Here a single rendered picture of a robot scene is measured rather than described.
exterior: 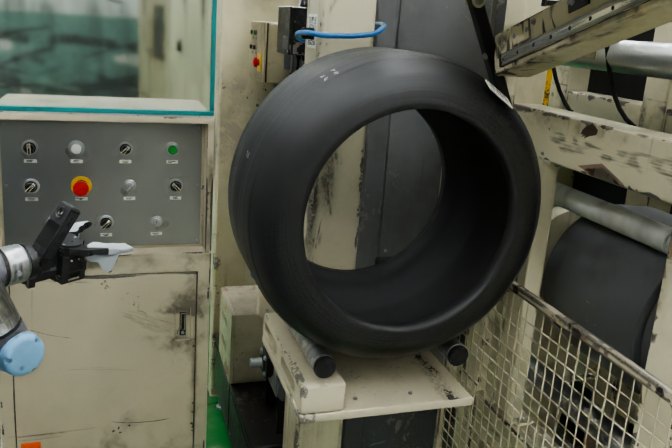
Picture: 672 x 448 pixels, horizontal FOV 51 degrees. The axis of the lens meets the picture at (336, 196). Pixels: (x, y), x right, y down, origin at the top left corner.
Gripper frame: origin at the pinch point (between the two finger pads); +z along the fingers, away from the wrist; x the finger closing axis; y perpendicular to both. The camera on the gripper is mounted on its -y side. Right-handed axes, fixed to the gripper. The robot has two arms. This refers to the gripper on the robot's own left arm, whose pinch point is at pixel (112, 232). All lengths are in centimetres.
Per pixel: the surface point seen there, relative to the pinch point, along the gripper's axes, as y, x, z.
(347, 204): -9, 29, 44
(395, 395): 18, 61, 26
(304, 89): -41, 39, 8
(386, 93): -43, 52, 14
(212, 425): 113, -37, 80
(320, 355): 7, 52, 10
